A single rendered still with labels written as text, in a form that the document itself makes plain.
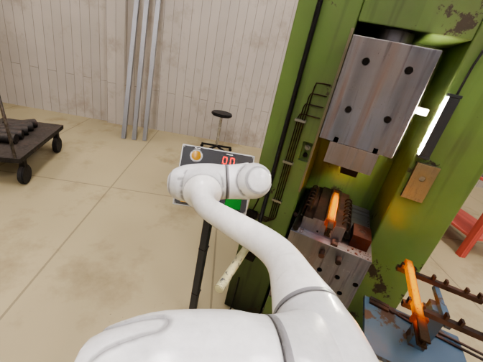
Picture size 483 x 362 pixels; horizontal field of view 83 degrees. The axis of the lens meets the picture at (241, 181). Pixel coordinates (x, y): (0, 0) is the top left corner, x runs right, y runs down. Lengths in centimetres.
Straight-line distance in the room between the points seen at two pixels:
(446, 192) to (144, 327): 135
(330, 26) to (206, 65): 382
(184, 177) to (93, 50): 482
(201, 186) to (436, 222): 114
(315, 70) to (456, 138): 64
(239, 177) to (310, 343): 50
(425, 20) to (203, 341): 130
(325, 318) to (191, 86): 488
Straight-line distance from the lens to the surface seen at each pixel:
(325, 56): 136
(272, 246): 50
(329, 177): 179
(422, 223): 153
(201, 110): 515
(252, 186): 72
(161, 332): 30
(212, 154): 128
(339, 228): 138
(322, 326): 35
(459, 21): 139
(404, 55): 121
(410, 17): 137
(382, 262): 163
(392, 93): 121
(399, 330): 149
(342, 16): 137
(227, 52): 501
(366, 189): 181
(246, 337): 30
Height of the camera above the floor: 164
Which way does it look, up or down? 25 degrees down
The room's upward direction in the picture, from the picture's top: 13 degrees clockwise
